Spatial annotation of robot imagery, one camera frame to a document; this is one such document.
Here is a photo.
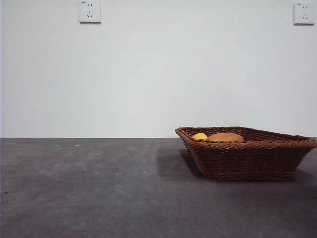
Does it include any brown wicker basket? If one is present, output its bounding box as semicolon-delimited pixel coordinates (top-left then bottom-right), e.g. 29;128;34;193
175;126;317;182

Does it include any white wall socket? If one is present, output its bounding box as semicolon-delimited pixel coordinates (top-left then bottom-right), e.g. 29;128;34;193
293;2;312;26
79;0;102;24

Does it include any brown potato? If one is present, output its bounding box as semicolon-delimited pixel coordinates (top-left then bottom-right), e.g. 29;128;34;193
205;132;245;143

